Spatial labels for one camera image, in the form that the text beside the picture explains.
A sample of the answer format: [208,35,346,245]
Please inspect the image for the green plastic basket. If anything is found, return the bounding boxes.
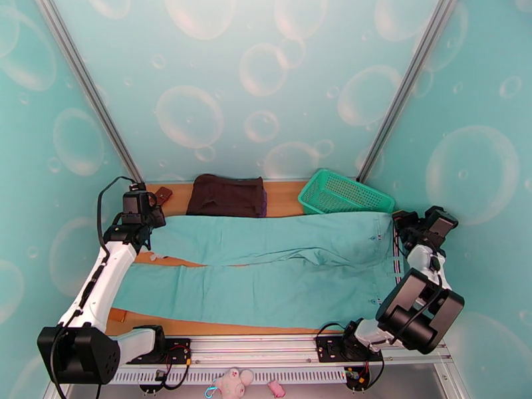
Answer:
[297,169,396,215]

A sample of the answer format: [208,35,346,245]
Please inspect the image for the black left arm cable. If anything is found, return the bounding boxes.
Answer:
[49,176,140,399]

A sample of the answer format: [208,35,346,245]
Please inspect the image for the teal trousers with striped waistband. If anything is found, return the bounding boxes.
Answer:
[111,210,406,330]

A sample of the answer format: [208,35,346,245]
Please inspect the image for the aluminium frame rail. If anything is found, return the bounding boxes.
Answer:
[58,332,454,368]

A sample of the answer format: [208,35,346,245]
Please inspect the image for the red black power wires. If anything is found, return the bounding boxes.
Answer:
[344,354,384,390]
[154,345,193,391]

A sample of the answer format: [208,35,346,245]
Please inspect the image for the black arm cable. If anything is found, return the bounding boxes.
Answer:
[409,254,446,328]
[49,176,140,399]

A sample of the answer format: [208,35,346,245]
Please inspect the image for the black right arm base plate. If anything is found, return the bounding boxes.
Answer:
[315,336,383,363]

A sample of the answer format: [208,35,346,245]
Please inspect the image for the aluminium corner post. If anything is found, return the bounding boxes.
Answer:
[33,0,146,189]
[356,0,462,185]

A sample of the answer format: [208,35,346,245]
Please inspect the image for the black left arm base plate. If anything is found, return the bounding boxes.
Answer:
[126,337,192,366]

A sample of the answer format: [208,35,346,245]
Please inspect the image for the white slotted cable duct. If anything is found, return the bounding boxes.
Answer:
[68,366,348,384]

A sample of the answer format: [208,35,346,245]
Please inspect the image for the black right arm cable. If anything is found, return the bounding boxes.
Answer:
[409,254,446,328]

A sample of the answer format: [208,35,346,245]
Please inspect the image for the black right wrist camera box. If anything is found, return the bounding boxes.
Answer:
[424,205,460,245]

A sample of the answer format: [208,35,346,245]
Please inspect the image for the dark brown folded trousers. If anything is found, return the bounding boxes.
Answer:
[186,174,267,218]

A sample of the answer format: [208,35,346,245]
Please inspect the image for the pink plush mouse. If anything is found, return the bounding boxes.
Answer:
[213,367,255,399]

